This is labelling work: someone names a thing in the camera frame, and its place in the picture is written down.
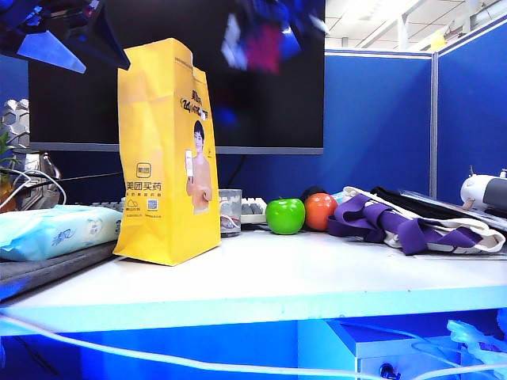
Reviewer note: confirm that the green apple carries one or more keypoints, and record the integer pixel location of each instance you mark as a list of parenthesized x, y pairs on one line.
[(285, 215)]

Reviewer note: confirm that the black desk mat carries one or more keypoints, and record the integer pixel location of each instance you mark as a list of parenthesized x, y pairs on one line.
[(47, 269)]

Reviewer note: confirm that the white grey handheld device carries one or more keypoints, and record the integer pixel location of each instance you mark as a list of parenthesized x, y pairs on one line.
[(481, 190)]

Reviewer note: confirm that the black round ball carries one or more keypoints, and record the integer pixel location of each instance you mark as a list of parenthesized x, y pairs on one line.
[(315, 190)]

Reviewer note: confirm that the grey partition post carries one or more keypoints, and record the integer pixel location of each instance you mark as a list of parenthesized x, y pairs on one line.
[(435, 126)]

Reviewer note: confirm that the black flat folder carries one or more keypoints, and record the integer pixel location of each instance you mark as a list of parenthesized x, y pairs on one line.
[(435, 206)]

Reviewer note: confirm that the light blue tissue pack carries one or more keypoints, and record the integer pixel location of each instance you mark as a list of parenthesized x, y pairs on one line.
[(55, 231)]

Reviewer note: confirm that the blue partition panel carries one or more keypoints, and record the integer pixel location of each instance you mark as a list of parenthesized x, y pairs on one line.
[(376, 126), (473, 118)]

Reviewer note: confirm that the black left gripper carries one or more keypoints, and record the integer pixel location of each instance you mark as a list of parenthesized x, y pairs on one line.
[(35, 17)]

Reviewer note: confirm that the orange pineapple with green leaves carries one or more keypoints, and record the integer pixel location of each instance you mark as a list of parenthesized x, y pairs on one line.
[(6, 196)]

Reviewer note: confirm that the black computer monitor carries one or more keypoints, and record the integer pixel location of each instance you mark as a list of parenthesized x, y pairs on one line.
[(269, 111)]

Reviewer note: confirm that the orange round fruit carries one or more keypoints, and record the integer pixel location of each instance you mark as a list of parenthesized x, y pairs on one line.
[(321, 211)]

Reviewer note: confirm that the clear glass cup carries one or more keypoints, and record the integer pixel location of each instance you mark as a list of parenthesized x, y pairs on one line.
[(230, 213)]

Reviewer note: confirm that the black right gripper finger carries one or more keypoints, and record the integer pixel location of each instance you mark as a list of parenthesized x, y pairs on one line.
[(233, 39), (297, 27)]

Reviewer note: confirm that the clear plastic bag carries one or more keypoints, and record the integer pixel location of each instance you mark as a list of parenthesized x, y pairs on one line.
[(471, 340)]

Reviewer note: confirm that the silver hexagon figurine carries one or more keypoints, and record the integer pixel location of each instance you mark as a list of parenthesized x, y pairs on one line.
[(17, 122)]

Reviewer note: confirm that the yellow paper bag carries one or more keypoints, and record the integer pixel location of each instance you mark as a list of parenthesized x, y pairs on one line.
[(158, 158)]

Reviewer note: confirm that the grey white keyboard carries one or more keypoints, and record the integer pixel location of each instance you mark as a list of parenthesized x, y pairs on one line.
[(253, 207)]

